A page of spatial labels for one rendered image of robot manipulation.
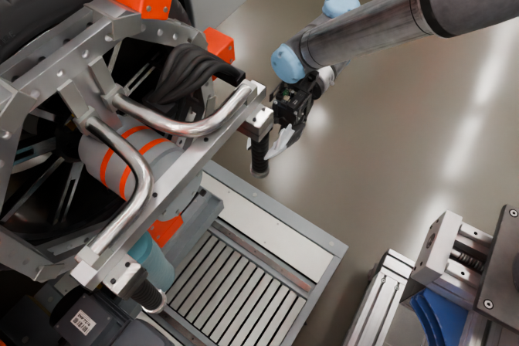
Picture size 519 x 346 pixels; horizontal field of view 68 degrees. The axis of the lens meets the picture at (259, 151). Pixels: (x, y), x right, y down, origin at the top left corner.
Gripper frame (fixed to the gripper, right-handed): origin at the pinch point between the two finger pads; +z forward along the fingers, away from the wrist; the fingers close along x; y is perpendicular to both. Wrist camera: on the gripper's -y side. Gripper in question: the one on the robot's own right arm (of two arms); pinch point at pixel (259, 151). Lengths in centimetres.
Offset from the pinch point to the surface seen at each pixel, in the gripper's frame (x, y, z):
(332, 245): 20, -75, -19
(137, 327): -11, -42, 41
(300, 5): -69, -83, -142
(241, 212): -17, -75, -11
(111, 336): -16, -45, 47
